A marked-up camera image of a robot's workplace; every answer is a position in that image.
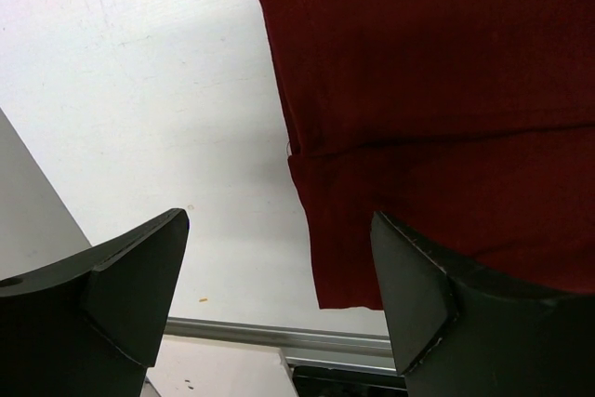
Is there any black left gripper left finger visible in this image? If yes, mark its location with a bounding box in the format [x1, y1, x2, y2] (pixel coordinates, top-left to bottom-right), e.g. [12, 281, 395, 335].
[1, 208, 189, 397]

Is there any dark red t shirt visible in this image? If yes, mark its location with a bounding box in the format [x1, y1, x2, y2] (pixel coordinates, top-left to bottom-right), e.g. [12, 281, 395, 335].
[259, 0, 594, 310]

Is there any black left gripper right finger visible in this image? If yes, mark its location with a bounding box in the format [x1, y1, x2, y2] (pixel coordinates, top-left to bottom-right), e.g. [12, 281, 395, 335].
[370, 213, 594, 396]

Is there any aluminium front table rail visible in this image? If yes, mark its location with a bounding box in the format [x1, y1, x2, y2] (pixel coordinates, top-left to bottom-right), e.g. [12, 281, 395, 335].
[165, 317, 395, 374]

